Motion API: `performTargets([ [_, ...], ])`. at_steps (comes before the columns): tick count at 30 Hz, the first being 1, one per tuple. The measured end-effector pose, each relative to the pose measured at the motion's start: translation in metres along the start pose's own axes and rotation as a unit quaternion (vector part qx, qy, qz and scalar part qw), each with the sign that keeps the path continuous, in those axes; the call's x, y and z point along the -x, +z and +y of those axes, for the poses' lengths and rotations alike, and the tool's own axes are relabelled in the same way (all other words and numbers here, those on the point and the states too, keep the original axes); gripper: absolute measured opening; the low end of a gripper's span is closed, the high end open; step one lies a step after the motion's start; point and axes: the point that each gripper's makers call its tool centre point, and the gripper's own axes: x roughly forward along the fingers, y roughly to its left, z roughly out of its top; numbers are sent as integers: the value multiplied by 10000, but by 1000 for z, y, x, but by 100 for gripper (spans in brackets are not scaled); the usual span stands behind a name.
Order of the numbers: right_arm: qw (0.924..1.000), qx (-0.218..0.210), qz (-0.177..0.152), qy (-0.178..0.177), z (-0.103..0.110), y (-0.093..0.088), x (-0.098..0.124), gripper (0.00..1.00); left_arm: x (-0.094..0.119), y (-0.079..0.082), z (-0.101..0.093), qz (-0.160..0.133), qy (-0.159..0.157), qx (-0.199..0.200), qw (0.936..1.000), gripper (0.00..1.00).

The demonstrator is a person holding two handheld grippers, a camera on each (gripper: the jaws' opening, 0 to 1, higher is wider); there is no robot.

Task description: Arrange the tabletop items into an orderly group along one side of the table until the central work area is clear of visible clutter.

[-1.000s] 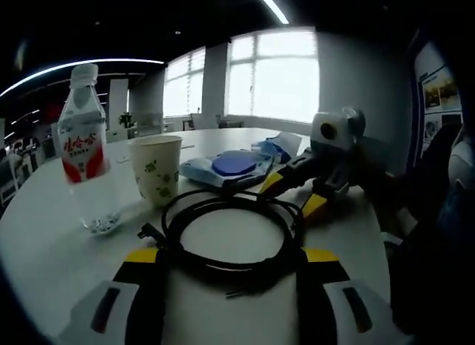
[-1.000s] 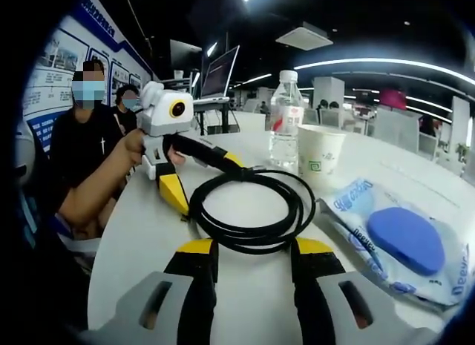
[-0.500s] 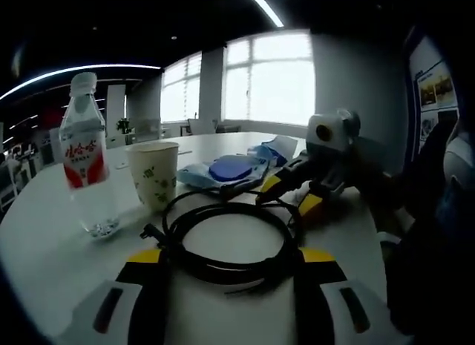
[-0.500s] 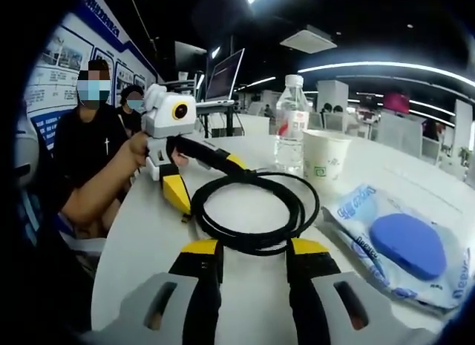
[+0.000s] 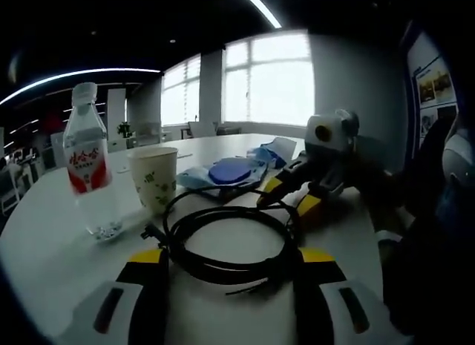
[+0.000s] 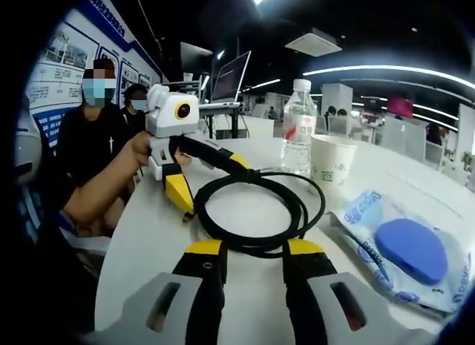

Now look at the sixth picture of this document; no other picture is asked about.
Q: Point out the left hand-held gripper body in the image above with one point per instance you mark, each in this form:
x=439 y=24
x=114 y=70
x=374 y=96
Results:
x=167 y=118

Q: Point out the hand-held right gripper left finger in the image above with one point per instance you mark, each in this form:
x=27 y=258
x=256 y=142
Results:
x=200 y=285

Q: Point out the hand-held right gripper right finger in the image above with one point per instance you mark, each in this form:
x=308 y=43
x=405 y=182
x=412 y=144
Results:
x=308 y=285

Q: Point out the clear water bottle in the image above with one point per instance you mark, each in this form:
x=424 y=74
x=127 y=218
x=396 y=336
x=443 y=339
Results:
x=298 y=118

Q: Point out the wet wipes pack blue lid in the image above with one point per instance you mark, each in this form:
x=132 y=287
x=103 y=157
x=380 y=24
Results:
x=408 y=248

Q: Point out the white paper cup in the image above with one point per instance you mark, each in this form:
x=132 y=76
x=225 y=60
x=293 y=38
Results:
x=332 y=163

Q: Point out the person's left hand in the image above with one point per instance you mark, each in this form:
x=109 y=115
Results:
x=139 y=150

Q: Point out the white table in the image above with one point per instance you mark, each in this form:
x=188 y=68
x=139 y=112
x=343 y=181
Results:
x=148 y=248

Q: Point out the dark computer monitor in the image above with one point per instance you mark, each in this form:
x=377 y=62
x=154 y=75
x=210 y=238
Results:
x=194 y=61

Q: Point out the silver laptop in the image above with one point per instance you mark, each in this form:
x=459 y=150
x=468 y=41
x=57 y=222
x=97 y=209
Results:
x=230 y=78

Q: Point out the white grey worn device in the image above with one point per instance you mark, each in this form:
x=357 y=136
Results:
x=27 y=144

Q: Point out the ceiling air vent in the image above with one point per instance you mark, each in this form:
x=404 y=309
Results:
x=313 y=42

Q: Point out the dark shirt with blue print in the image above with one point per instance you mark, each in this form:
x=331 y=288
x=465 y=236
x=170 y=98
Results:
x=29 y=219

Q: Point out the pink hanging sign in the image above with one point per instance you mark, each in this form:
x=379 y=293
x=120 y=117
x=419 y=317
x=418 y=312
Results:
x=400 y=107

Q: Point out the green potted plant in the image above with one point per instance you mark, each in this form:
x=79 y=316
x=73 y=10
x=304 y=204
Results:
x=467 y=160

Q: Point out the blue white wall display board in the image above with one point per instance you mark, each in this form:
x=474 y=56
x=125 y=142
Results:
x=74 y=63

